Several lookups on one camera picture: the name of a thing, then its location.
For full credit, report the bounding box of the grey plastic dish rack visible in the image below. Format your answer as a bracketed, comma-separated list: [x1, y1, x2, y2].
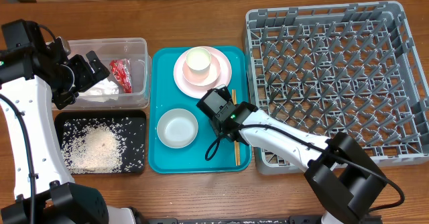
[244, 1, 428, 166]

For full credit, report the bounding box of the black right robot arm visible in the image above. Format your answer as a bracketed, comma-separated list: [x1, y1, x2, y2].
[196, 85, 386, 223]

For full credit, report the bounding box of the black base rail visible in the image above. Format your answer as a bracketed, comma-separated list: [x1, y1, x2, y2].
[147, 215, 383, 224]

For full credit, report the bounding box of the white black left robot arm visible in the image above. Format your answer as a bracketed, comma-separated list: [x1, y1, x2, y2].
[1, 19, 145, 223]

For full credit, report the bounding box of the red snack wrapper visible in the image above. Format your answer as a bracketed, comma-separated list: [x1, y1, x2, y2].
[109, 58, 133, 93]

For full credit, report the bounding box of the black flat tray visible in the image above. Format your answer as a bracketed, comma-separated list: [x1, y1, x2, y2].
[53, 109, 147, 176]

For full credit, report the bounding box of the white napkin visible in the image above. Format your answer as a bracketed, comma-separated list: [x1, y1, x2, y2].
[78, 78, 119, 103]

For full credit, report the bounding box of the clear plastic waste bin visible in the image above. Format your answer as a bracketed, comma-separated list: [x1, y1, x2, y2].
[64, 38, 151, 111]

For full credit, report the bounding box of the teal plastic serving tray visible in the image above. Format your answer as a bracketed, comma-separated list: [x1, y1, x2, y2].
[147, 48, 252, 174]

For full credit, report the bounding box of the pink round plate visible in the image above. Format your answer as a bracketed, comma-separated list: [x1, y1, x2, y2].
[174, 46, 232, 99]

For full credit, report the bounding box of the grey bowl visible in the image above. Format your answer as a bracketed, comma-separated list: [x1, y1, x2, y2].
[156, 109, 198, 149]

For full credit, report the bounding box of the white rice heap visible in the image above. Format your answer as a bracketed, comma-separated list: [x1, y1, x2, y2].
[60, 116, 145, 174]

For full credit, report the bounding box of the pale green cup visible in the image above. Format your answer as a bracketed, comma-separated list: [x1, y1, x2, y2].
[186, 47, 212, 74]

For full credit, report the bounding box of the wooden chopstick right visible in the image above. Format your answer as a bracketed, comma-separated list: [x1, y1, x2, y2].
[233, 89, 241, 166]

